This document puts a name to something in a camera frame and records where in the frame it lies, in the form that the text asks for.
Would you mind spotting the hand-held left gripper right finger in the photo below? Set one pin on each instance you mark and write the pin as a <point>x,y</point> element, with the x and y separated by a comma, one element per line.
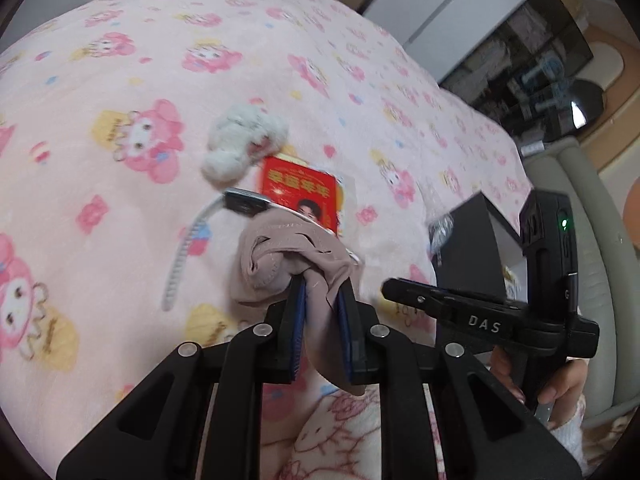
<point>345,340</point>

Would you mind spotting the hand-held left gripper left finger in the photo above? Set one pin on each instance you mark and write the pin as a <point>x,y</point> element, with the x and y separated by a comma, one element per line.
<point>298,330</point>

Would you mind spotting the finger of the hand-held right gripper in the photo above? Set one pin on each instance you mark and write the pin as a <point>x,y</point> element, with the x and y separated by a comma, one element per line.
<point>410,292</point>

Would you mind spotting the black box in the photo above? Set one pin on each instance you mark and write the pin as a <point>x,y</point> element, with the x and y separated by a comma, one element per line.
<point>465,245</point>

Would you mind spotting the beige cloth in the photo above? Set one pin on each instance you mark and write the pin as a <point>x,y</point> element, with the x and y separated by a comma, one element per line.
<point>280,255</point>

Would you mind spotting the red envelope packet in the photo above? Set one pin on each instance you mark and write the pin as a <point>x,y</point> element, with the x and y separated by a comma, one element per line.
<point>295,190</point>

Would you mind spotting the white plush toy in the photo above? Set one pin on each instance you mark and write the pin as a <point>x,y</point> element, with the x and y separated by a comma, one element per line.
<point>240,135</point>

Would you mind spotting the person's right hand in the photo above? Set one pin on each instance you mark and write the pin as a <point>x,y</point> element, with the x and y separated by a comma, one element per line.
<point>567,385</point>

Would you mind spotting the crumpled clear plastic wrapper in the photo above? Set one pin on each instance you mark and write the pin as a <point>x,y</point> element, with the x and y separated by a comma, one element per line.
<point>440,225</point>

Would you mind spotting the white kitty print clothing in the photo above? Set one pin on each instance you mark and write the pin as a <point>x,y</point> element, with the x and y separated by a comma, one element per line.
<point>325,435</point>

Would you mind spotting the peach round object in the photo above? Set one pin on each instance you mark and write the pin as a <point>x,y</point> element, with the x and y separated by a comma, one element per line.
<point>632,215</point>

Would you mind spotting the small white device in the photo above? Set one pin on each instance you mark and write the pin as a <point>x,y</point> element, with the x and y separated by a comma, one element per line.
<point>532,148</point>

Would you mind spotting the dark glass cabinet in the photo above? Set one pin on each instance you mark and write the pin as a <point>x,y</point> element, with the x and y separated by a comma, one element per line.
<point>525,60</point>

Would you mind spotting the pink printed blanket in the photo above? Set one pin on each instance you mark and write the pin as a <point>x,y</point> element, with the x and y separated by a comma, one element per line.
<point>250,60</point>

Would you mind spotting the white cabinet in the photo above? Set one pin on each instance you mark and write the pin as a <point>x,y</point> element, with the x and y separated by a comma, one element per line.
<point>440,5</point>

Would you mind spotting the beige padded bed frame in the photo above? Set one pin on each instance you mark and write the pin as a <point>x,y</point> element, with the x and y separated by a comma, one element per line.
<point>595,260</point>

